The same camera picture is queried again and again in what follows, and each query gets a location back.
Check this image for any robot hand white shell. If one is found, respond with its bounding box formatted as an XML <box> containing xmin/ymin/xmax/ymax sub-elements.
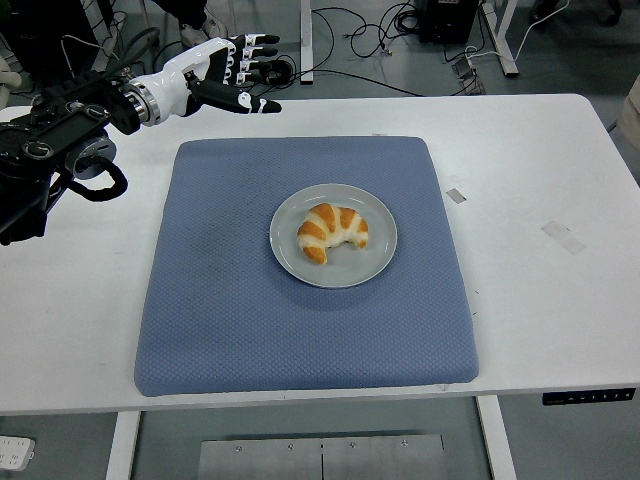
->
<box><xmin>143</xmin><ymin>33</ymin><xmax>283</xmax><ymax>121</ymax></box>

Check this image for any croissant bread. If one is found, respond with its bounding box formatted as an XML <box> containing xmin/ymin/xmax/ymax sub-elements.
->
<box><xmin>296</xmin><ymin>202</ymin><xmax>370</xmax><ymax>265</ymax></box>

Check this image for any person's white shoe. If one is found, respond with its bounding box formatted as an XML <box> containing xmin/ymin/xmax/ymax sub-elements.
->
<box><xmin>180</xmin><ymin>22</ymin><xmax>210</xmax><ymax>48</ymax></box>
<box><xmin>202</xmin><ymin>6</ymin><xmax>229</xmax><ymax>41</ymax></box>

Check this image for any person's leg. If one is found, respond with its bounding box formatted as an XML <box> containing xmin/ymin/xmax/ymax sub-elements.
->
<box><xmin>151</xmin><ymin>0</ymin><xmax>211</xmax><ymax>30</ymax></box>

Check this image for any white desk leg narrow foot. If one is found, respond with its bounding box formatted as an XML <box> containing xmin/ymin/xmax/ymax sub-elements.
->
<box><xmin>299</xmin><ymin>0</ymin><xmax>316</xmax><ymax>85</ymax></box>

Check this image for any white rounded object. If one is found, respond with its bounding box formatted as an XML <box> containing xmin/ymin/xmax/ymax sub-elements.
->
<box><xmin>0</xmin><ymin>53</ymin><xmax>24</xmax><ymax>92</ymax></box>

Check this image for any blue quilted mat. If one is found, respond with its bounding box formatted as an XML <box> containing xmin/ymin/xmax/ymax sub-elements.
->
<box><xmin>133</xmin><ymin>135</ymin><xmax>481</xmax><ymax>399</ymax></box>

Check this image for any grey round plate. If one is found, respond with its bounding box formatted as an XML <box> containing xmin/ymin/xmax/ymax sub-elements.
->
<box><xmin>269</xmin><ymin>183</ymin><xmax>399</xmax><ymax>290</ymax></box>

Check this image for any black equipment box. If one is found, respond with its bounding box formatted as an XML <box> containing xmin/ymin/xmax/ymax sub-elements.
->
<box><xmin>418</xmin><ymin>0</ymin><xmax>477</xmax><ymax>45</ymax></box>

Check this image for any grey foot pedal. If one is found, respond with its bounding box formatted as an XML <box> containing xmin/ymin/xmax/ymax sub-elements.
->
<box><xmin>451</xmin><ymin>57</ymin><xmax>487</xmax><ymax>95</ymax></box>

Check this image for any white desk leg slanted foot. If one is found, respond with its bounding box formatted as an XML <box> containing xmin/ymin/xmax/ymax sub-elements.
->
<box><xmin>480</xmin><ymin>0</ymin><xmax>521</xmax><ymax>78</ymax></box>

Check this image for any white table leg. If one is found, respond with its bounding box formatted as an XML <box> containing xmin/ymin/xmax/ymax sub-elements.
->
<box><xmin>476</xmin><ymin>396</ymin><xmax>517</xmax><ymax>480</ymax></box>
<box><xmin>105</xmin><ymin>411</ymin><xmax>142</xmax><ymax>480</ymax></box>

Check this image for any white power strip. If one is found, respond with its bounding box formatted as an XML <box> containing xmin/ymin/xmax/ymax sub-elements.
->
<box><xmin>0</xmin><ymin>435</ymin><xmax>37</xmax><ymax>469</ymax></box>

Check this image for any large grey tape piece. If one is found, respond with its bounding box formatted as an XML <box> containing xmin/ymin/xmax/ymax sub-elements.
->
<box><xmin>540</xmin><ymin>220</ymin><xmax>588</xmax><ymax>256</ymax></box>

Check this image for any beige object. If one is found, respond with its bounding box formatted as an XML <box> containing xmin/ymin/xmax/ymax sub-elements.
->
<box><xmin>621</xmin><ymin>74</ymin><xmax>640</xmax><ymax>147</ymax></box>

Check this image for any black table control panel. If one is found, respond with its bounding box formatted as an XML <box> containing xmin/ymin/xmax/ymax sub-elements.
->
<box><xmin>542</xmin><ymin>388</ymin><xmax>638</xmax><ymax>406</ymax></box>

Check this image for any coiled black cable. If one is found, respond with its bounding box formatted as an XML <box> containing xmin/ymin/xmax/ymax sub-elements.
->
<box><xmin>264</xmin><ymin>58</ymin><xmax>295</xmax><ymax>85</ymax></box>

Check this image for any long black floor cable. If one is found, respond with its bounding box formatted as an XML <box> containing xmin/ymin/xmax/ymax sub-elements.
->
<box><xmin>292</xmin><ymin>68</ymin><xmax>427</xmax><ymax>98</ymax></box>

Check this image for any looping black floor cable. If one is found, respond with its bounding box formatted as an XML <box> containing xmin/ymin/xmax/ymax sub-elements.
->
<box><xmin>310</xmin><ymin>3</ymin><xmax>422</xmax><ymax>59</ymax></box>

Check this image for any white floor cable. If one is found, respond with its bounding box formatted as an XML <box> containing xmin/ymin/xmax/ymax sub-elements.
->
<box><xmin>463</xmin><ymin>0</ymin><xmax>569</xmax><ymax>64</ymax></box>

